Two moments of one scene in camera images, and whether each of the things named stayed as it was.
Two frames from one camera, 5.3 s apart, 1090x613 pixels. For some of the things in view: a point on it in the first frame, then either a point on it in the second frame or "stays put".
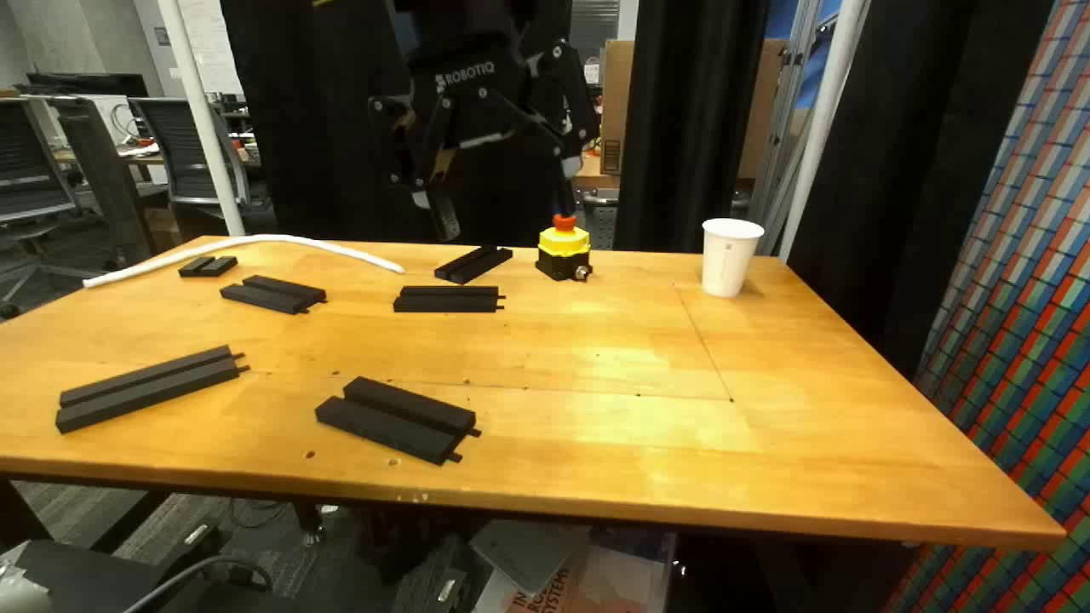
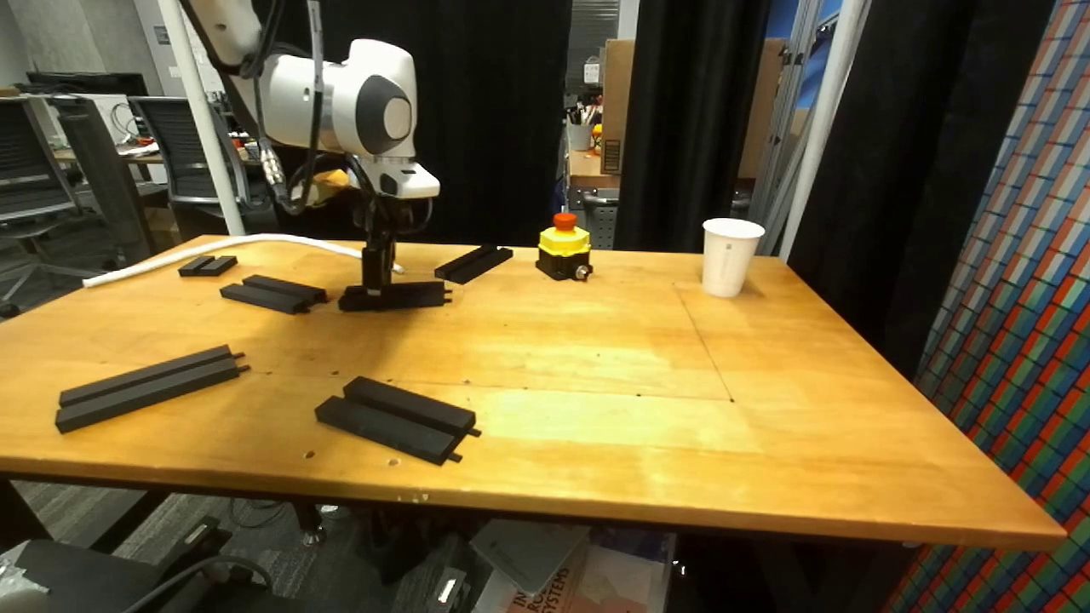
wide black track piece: [402, 420] stays put
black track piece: [449, 301] -> [392, 297]
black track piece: [273, 293] stays put
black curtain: [686, 147] stays put
